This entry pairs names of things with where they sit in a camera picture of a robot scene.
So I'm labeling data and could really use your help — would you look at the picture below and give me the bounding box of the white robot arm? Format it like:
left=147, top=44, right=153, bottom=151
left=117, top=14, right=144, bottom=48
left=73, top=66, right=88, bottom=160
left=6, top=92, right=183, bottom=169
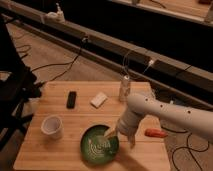
left=105, top=93, right=213, bottom=147

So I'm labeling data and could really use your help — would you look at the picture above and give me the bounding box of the green ceramic bowl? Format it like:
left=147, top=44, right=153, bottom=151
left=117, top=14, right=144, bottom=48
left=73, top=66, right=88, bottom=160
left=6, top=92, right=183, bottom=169
left=80, top=125, right=119, bottom=165

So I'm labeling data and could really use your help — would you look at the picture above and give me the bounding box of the black floor cable left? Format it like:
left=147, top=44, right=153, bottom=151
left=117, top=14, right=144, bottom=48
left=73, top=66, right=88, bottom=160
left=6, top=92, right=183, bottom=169
left=14, top=38, right=89, bottom=84

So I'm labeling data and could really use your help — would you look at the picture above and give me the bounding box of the white rectangular block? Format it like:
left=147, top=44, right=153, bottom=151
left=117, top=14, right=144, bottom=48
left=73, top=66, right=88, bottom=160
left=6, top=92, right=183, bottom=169
left=90, top=92, right=107, bottom=108

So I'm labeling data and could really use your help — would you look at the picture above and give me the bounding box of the white device on rail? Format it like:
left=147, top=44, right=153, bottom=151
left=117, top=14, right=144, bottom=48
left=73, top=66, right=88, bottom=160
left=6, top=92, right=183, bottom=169
left=46, top=4, right=65, bottom=22

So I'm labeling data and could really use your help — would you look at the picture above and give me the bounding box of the white paper cup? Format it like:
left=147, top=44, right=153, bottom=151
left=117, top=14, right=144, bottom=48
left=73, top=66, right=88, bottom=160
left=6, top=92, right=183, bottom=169
left=41, top=115, right=63, bottom=140

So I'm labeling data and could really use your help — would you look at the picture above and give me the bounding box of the wooden table board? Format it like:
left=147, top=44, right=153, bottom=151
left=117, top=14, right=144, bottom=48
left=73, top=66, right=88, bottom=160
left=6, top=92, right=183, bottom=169
left=14, top=81, right=170, bottom=171

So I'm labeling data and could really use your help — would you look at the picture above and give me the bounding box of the black rectangular remote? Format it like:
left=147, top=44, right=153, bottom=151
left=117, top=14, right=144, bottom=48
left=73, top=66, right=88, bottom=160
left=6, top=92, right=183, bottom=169
left=66, top=91, right=77, bottom=109

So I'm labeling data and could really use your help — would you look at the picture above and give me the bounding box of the black tripod stand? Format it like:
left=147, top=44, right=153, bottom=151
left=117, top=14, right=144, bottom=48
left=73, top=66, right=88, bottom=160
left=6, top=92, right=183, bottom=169
left=0, top=14, right=41, bottom=151

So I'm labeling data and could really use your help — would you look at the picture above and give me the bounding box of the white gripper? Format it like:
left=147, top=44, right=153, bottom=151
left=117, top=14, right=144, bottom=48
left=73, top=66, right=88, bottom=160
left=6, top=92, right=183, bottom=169
left=104, top=125, right=137, bottom=147

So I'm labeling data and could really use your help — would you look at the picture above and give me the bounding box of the black floor cable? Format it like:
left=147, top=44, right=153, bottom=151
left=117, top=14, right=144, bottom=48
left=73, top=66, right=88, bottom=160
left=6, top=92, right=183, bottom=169
left=161, top=124, right=213, bottom=171
left=14, top=38, right=89, bottom=84

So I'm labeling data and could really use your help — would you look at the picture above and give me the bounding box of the long metal rail beam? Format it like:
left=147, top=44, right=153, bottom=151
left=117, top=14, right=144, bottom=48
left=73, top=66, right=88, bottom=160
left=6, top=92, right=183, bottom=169
left=0, top=0, right=213, bottom=110

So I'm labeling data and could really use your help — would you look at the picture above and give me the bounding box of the black floor cable right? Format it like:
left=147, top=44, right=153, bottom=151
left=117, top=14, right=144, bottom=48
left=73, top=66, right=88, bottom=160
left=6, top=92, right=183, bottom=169
left=161, top=124, right=213, bottom=171

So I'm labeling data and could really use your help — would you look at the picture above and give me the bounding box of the white spray bottle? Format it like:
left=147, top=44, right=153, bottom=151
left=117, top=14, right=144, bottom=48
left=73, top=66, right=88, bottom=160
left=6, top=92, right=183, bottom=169
left=119, top=75, right=131, bottom=102

